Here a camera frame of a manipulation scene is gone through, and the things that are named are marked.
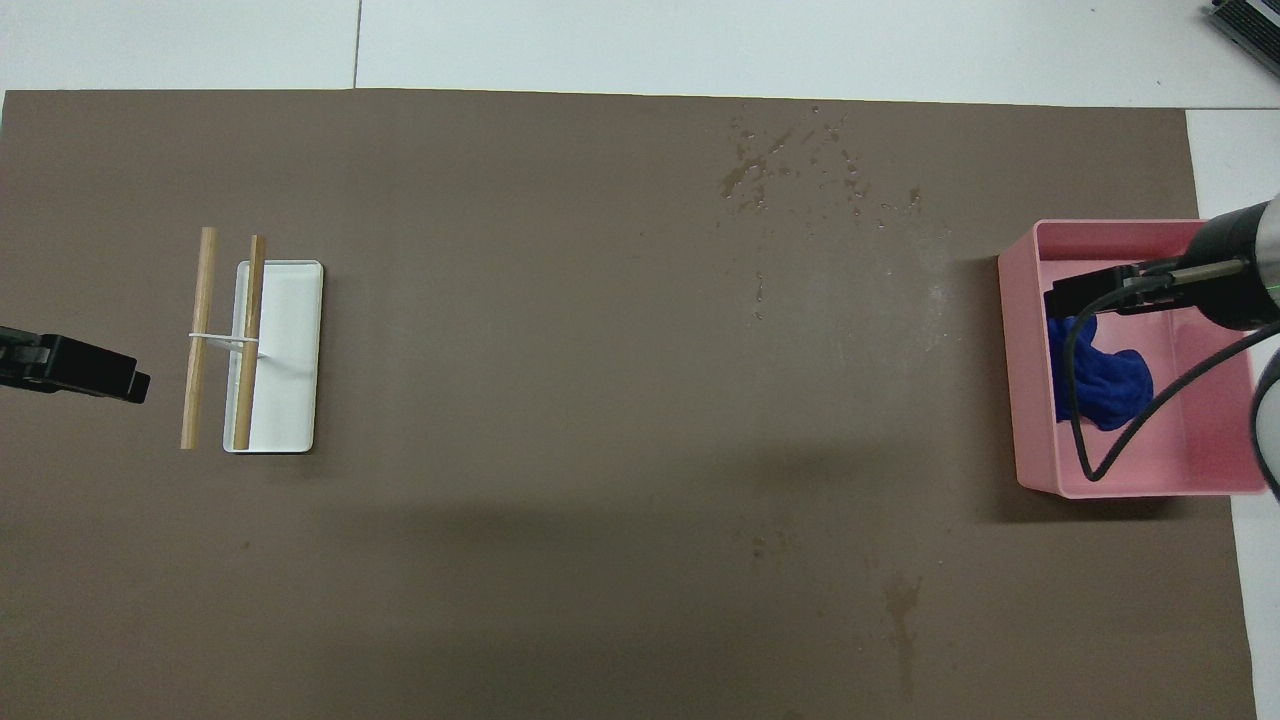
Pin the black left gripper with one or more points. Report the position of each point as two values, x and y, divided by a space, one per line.
22 358

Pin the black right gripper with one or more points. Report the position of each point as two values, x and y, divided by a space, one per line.
1230 270

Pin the blue towel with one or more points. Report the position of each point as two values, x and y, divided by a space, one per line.
1110 390

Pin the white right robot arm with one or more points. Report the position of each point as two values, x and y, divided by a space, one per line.
1272 420

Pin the white towel rack base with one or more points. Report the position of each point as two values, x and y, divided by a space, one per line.
290 350

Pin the wooden rack rod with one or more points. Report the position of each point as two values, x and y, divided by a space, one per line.
202 290

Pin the pink plastic bin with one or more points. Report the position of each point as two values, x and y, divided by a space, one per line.
1200 420

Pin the grey striped device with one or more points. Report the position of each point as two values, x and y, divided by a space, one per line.
1255 25

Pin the brown table mat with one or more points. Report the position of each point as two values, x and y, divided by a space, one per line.
600 400

